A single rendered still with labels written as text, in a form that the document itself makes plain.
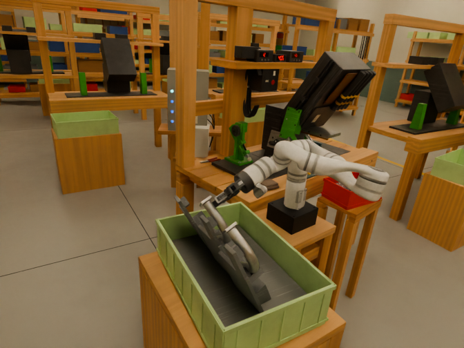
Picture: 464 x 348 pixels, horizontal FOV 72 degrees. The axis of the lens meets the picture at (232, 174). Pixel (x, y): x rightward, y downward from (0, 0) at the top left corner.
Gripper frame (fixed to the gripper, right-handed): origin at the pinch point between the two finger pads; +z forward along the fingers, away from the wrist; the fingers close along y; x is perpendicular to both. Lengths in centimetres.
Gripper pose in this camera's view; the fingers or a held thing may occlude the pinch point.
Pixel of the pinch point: (215, 202)
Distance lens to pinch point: 106.4
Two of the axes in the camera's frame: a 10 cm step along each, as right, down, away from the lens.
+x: 6.0, 7.9, -1.2
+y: 2.0, -2.9, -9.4
